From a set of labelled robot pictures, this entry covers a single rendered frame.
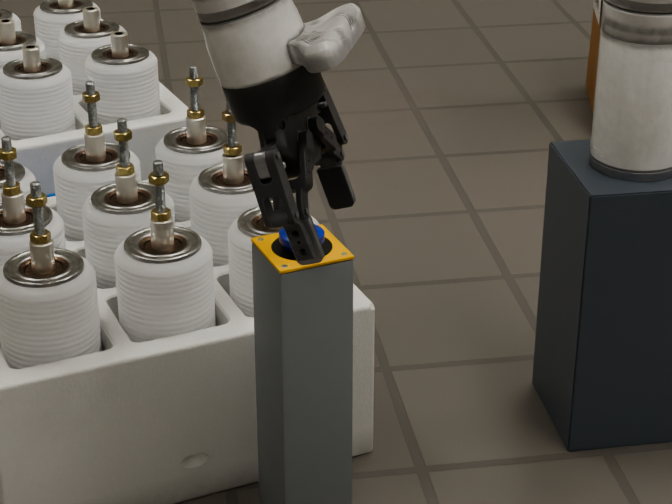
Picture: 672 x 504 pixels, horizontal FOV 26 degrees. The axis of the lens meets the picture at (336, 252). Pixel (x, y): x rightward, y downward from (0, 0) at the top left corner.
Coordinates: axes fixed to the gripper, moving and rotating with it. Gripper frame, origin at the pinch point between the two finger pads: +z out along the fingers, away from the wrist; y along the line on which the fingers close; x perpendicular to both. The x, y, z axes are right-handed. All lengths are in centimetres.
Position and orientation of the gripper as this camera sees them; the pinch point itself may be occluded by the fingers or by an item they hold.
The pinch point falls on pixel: (326, 227)
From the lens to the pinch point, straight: 116.3
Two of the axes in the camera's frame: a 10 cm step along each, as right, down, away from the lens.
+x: 9.1, -1.6, -3.9
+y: -2.7, 4.9, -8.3
